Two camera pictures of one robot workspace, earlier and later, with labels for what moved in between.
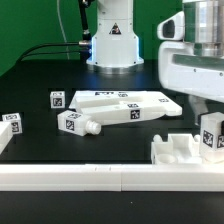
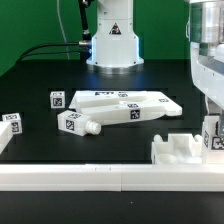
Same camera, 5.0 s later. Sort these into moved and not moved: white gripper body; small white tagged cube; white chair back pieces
Moved: white gripper body
Not moved: small white tagged cube; white chair back pieces
